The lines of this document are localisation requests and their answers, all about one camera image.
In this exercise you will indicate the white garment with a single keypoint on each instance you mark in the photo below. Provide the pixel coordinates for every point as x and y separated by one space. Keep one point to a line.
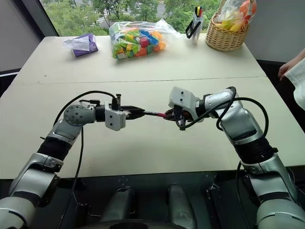
299 78

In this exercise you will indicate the person's bare hand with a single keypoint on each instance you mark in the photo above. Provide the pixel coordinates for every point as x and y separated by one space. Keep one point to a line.
285 70

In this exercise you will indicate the red marker cap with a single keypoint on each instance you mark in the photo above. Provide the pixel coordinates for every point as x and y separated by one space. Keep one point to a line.
161 115

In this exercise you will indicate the black clip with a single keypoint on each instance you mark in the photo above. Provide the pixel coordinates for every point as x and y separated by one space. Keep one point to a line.
191 29

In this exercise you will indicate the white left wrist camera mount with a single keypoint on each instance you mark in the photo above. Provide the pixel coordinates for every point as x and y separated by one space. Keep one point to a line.
114 120

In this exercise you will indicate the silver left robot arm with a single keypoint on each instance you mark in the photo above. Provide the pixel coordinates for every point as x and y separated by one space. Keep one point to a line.
35 176

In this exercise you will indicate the bag of colourful building blocks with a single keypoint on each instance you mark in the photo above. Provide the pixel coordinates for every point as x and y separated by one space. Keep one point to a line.
138 43

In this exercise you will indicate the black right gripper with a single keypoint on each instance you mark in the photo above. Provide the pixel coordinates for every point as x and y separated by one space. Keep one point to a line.
183 114

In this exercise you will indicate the grey rounded shape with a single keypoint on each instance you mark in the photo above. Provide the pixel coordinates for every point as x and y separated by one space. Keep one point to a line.
120 205
181 207

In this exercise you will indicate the yellow capped marker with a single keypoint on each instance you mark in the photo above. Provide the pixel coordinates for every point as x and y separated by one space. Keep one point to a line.
197 11

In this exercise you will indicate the red capped marker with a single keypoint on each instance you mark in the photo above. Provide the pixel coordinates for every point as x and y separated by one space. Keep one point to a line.
201 11

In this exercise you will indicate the clear pen holder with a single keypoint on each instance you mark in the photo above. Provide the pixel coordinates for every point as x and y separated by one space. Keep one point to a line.
197 28

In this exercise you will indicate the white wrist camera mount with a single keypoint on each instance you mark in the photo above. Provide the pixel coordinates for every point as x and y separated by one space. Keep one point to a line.
114 120
183 96

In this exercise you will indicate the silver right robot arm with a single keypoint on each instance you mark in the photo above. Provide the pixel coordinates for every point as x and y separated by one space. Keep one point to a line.
245 124

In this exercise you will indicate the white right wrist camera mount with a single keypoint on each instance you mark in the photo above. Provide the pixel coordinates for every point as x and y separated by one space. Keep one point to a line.
183 96

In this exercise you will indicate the purple tissue box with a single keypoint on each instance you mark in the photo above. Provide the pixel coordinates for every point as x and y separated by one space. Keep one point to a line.
84 46

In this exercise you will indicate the dark window frame post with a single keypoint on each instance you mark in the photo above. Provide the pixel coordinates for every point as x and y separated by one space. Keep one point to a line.
48 16

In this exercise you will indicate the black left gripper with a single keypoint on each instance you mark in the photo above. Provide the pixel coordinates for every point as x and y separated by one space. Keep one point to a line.
127 114

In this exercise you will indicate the bag of toy fruit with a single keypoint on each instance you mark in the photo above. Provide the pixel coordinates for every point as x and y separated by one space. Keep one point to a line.
238 14

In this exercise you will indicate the wicker basket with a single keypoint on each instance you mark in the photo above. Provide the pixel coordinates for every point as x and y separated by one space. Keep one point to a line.
226 38

